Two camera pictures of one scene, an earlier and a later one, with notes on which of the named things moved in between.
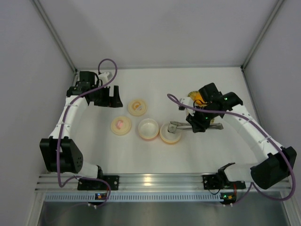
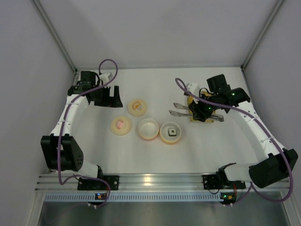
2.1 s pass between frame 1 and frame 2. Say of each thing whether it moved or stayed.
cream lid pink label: stayed
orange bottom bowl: stayed
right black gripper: moved
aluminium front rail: stayed
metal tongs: moved
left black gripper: stayed
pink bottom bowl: stayed
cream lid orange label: stayed
